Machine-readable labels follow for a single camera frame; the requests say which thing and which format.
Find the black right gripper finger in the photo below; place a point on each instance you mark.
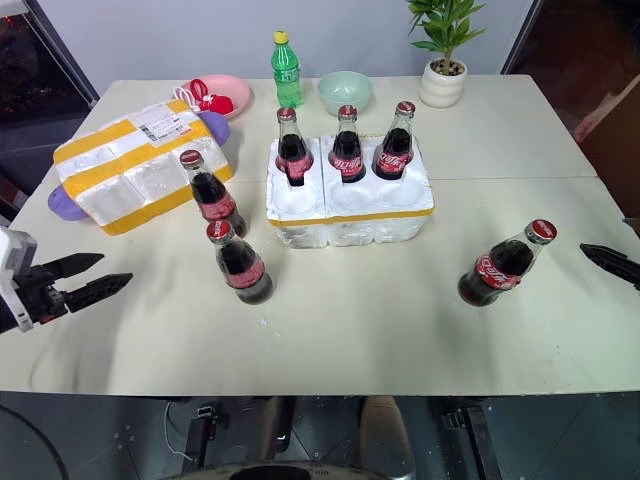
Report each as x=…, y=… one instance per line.
x=617, y=262
x=634, y=223

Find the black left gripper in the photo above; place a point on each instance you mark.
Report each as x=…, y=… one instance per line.
x=44, y=299

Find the glass cola bottle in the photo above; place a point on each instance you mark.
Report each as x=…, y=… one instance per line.
x=395, y=155
x=242, y=267
x=294, y=150
x=347, y=150
x=212, y=197
x=500, y=270

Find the foam lid with yellow tape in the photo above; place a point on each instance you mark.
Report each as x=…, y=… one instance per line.
x=145, y=175

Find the white foam bottle tray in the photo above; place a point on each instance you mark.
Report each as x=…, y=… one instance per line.
x=350, y=220

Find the purple plastic tray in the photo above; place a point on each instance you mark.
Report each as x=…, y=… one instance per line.
x=65, y=205

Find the white ribbed plant pot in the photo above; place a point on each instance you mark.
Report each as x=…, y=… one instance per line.
x=442, y=87

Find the pink plate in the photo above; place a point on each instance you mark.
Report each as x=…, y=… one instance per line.
x=232, y=90

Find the green leafy plant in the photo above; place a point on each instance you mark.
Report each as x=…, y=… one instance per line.
x=445, y=25

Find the green plastic soda bottle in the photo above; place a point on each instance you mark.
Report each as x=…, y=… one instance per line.
x=287, y=75

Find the mint green bowl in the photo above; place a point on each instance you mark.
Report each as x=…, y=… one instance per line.
x=346, y=92

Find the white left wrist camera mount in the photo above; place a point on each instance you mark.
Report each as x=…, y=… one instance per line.
x=15, y=255

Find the black table leg bracket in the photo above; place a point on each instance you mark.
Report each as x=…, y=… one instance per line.
x=475, y=435
x=201, y=430

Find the dark cabinet with metal frame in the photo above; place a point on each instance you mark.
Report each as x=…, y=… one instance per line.
x=35, y=65

